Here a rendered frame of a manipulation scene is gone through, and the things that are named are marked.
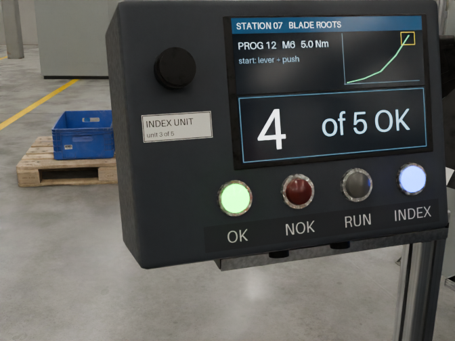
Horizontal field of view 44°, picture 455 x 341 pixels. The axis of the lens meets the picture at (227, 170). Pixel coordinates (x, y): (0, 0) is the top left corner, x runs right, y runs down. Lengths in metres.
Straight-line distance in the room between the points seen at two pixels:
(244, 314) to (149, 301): 0.41
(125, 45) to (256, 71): 0.10
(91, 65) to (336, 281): 6.33
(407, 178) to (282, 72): 0.13
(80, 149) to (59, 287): 1.51
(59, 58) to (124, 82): 8.11
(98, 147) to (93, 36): 4.55
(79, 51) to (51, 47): 0.40
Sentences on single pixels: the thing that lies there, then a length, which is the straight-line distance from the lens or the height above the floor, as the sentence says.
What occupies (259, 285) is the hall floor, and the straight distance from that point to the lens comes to 2.56.
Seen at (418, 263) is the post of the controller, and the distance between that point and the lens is 0.60.
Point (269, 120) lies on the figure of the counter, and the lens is 0.42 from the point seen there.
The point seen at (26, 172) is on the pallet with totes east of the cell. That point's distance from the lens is 3.93.
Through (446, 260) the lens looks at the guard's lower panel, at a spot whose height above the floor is 0.13.
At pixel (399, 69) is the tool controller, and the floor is 1.20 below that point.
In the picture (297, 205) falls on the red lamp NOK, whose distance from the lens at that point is 0.43.
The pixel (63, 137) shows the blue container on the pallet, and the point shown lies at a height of 0.30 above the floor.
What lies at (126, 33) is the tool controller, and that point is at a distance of 0.40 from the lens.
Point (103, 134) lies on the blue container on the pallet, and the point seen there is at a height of 0.31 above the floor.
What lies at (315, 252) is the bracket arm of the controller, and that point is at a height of 1.03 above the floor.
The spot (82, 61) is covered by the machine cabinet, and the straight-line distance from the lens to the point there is 8.42.
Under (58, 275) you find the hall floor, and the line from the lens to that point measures 2.74.
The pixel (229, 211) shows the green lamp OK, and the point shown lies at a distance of 0.41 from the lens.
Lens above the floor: 1.26
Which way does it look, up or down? 18 degrees down
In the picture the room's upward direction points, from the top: straight up
